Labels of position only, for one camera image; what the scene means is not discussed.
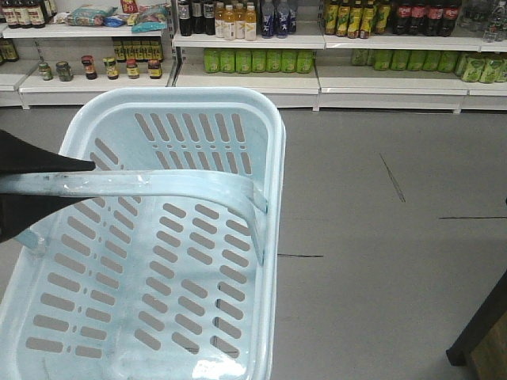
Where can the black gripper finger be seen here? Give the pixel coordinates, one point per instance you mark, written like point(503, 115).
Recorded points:
point(19, 212)
point(20, 157)

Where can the light blue plastic basket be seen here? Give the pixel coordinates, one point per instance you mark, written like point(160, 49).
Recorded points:
point(167, 270)

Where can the white store shelf left unit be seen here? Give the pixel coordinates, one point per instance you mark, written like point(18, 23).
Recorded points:
point(60, 65)

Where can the white store shelf unit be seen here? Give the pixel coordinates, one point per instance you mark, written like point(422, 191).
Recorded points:
point(60, 65)
point(335, 82)

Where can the white store shelf right unit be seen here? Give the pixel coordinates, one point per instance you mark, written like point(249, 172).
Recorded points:
point(335, 82)

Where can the black produce stand frame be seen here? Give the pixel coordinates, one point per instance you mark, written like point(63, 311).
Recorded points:
point(481, 346)

